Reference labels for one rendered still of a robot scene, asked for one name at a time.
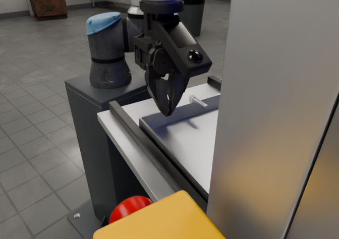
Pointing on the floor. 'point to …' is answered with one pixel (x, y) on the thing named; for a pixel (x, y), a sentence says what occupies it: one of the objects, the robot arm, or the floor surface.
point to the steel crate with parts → (48, 4)
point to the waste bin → (192, 13)
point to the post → (273, 105)
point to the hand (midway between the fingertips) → (169, 111)
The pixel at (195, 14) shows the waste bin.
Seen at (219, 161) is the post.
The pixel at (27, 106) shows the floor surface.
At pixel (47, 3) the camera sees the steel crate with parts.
